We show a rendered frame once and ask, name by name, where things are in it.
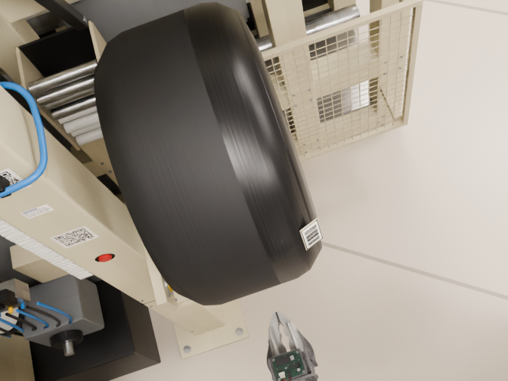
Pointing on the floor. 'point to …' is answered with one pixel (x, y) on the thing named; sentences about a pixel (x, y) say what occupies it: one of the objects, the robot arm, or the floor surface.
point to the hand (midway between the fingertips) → (278, 319)
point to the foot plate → (218, 337)
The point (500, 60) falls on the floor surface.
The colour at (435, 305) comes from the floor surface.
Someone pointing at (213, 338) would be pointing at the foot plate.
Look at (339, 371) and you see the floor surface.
